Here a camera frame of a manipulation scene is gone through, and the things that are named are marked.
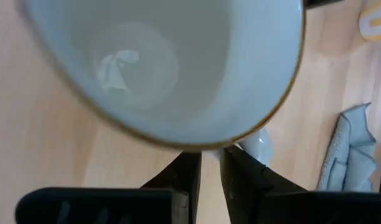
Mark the red mug white inside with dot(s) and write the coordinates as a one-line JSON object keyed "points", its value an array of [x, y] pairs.
{"points": [[184, 62]]}

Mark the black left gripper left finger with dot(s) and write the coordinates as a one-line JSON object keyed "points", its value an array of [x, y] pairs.
{"points": [[115, 205]]}

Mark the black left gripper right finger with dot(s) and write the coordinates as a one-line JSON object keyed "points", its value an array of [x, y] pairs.
{"points": [[287, 205]]}

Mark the grey knitted cloth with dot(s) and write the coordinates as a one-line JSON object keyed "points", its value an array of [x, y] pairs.
{"points": [[349, 155]]}

